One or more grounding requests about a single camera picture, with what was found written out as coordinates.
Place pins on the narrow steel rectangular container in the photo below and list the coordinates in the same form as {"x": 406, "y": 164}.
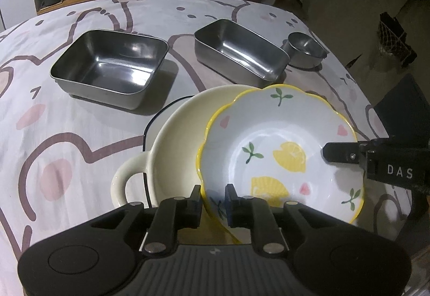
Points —
{"x": 242, "y": 47}

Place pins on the dark board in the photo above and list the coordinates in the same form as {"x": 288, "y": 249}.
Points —
{"x": 403, "y": 104}

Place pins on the wide steel rectangular container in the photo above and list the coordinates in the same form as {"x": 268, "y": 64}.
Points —
{"x": 107, "y": 67}

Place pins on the lemon print scalloped bowl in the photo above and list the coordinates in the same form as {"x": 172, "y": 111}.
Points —
{"x": 278, "y": 134}

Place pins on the bear print bed sheet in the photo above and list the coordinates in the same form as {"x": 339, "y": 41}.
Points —
{"x": 67, "y": 134}

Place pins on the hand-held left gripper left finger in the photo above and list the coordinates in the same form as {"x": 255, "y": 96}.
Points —
{"x": 196, "y": 207}

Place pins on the white square plate black rim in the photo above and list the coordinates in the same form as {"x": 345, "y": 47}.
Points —
{"x": 151, "y": 133}

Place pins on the black mesh basket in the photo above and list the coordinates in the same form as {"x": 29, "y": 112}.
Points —
{"x": 396, "y": 40}

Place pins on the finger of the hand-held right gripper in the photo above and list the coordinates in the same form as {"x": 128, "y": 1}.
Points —
{"x": 342, "y": 152}

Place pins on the small round steel bowl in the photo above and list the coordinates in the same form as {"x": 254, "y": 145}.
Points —
{"x": 304, "y": 47}

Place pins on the wooden desk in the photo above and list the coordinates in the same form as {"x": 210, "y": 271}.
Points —
{"x": 67, "y": 5}

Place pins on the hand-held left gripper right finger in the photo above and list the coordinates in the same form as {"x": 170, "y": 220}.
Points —
{"x": 230, "y": 207}

